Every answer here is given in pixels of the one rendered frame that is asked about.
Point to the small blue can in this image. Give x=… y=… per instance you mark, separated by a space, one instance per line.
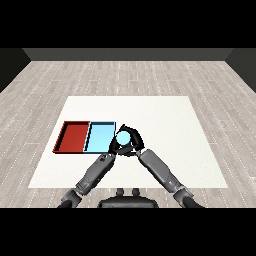
x=123 y=138

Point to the light blue shallow open box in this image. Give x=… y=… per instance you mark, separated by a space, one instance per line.
x=99 y=136

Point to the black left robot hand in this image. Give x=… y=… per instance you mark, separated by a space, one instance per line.
x=113 y=145

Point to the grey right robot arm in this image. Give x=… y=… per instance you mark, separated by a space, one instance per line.
x=161 y=173

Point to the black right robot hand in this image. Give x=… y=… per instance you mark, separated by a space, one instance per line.
x=136 y=141

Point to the dark grey robot body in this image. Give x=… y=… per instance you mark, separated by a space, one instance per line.
x=128 y=202

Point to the red shallow open box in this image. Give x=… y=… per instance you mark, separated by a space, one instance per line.
x=73 y=137

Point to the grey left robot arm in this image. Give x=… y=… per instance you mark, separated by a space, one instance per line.
x=96 y=171

